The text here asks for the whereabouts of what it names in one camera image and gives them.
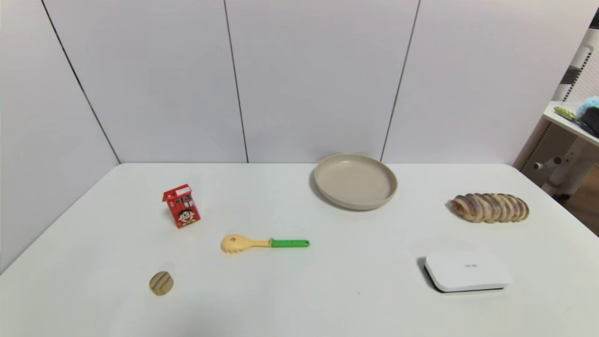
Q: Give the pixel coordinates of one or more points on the round tan ridged biscuit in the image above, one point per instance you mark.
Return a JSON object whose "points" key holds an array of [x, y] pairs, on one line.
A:
{"points": [[161, 283]]}

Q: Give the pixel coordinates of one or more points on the sliced brown bread loaf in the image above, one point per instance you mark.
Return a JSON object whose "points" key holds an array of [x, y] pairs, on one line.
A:
{"points": [[490, 207]]}

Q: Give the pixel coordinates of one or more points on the white perforated panel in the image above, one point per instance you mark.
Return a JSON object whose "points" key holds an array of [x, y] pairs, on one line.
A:
{"points": [[580, 70]]}

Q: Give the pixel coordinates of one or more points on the white flat router box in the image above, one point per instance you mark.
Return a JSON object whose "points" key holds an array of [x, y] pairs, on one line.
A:
{"points": [[465, 271]]}

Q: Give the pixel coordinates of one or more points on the white side desk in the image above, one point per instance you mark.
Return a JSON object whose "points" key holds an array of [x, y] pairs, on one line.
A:
{"points": [[568, 140]]}

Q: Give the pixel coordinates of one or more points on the light blue fluffy item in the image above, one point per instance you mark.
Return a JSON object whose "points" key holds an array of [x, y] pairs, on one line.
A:
{"points": [[588, 104]]}

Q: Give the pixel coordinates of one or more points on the beige brown round plate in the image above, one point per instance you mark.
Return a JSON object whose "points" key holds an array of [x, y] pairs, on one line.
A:
{"points": [[355, 180]]}

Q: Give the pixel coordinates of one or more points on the green item on desk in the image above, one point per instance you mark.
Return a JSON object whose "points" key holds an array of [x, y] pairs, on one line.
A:
{"points": [[565, 112]]}

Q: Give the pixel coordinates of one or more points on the red milk carton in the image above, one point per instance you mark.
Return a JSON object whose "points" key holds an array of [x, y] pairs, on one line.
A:
{"points": [[183, 208]]}

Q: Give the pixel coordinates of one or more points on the dark item on desk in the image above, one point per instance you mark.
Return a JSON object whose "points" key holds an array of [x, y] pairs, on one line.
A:
{"points": [[590, 119]]}

